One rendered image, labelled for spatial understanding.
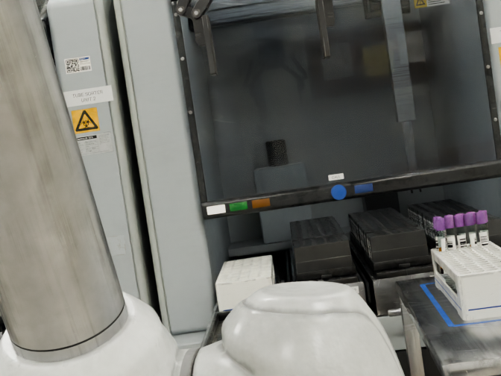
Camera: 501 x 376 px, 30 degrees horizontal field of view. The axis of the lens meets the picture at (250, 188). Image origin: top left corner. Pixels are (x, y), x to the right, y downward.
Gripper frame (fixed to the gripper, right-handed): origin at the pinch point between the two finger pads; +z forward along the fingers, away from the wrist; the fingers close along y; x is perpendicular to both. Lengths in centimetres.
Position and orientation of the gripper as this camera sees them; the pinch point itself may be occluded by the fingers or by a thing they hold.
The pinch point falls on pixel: (268, 57)
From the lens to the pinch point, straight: 112.7
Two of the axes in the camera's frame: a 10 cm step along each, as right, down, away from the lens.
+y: 9.9, -1.4, -0.3
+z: 1.5, 9.9, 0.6
